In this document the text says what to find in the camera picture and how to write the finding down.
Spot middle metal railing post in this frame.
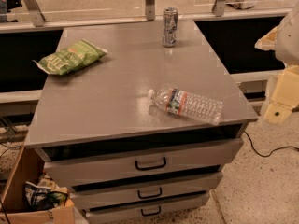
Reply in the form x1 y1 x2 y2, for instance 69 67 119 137
145 0 155 21

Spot dark object top left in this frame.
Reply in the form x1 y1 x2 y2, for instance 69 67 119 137
0 0 22 23

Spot crumpled snack bags in box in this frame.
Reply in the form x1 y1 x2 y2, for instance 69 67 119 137
24 173 68 211

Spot green jalapeno chip bag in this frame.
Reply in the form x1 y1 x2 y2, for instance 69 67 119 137
35 39 107 76

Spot grey drawer cabinet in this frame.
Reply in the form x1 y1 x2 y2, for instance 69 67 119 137
23 18 260 224

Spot clear plastic water bottle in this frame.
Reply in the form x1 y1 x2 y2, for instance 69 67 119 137
148 86 223 125

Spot bottom grey drawer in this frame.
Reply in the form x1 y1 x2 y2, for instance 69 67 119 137
86 191 209 224

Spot top grey drawer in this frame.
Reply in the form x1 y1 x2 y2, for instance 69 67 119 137
44 138 243 187

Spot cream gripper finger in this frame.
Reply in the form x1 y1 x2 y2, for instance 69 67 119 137
263 65 299 124
254 27 278 51

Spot silver redbull can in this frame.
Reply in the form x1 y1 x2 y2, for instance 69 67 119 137
162 7 178 48

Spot black floor cable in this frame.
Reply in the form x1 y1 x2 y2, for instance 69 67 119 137
243 130 299 159

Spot cardboard box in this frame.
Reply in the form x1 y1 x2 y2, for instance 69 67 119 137
0 147 76 224

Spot left metal railing post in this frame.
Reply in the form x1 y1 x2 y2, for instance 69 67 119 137
23 0 46 27

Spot right metal railing post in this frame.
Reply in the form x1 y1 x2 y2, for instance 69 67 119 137
212 0 226 17

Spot grey drawer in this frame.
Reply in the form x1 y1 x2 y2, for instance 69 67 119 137
71 172 223 210
44 138 243 187
86 191 209 224

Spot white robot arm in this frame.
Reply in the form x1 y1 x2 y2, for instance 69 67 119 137
254 3 299 124

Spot middle grey drawer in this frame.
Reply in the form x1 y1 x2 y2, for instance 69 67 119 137
71 172 223 210

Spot metal railing post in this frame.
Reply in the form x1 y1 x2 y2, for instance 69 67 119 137
23 0 46 27
145 0 155 21
212 0 226 17

